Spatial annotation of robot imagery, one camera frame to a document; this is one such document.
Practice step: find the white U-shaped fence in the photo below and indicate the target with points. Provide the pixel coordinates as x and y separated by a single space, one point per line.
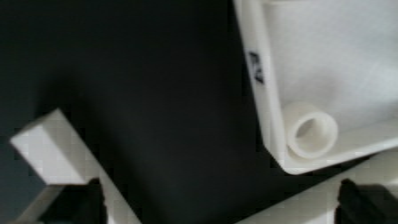
60 159

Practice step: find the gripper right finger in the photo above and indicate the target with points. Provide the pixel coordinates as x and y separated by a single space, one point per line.
366 204

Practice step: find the white desk top tray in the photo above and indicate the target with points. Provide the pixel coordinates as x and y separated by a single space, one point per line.
320 46

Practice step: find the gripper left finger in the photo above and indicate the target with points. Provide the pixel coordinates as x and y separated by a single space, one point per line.
69 204

